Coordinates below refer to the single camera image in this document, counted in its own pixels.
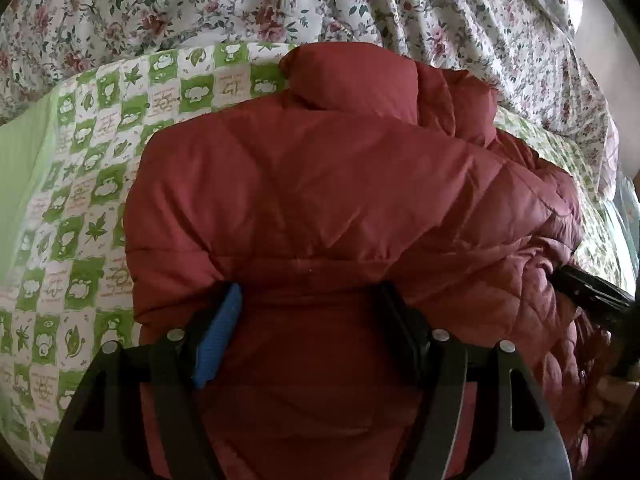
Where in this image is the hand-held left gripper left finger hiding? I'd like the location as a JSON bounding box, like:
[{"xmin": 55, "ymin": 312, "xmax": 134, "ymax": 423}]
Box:
[{"xmin": 44, "ymin": 282, "xmax": 245, "ymax": 480}]

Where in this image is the light blue cloth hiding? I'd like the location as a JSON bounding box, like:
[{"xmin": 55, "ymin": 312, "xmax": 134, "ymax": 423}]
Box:
[{"xmin": 612, "ymin": 170, "xmax": 640, "ymax": 281}]

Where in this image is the red quilted puffer jacket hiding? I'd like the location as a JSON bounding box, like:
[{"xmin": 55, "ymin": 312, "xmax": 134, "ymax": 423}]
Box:
[{"xmin": 122, "ymin": 42, "xmax": 618, "ymax": 480}]

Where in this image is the floral rose print quilt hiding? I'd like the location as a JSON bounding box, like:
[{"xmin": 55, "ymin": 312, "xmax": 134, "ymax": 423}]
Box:
[{"xmin": 0, "ymin": 0, "xmax": 622, "ymax": 196}]

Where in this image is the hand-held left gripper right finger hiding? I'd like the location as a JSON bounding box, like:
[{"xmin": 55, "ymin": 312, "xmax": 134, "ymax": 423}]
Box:
[{"xmin": 376, "ymin": 282, "xmax": 574, "ymax": 480}]

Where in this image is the green checkered printed blanket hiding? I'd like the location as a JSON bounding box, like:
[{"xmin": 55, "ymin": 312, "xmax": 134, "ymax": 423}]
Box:
[{"xmin": 0, "ymin": 42, "xmax": 627, "ymax": 467}]

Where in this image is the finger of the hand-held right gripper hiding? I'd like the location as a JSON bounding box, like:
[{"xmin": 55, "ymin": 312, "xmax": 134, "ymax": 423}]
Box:
[{"xmin": 552, "ymin": 264, "xmax": 638, "ymax": 333}]

